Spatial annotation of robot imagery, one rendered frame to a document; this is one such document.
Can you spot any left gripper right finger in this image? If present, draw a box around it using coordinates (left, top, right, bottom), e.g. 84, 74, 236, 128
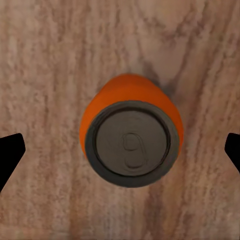
224, 132, 240, 172

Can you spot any can of soda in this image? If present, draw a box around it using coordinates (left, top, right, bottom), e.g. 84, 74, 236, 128
79, 73, 184, 189

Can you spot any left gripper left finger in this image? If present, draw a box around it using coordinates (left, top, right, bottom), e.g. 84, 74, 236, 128
0, 133, 26, 192

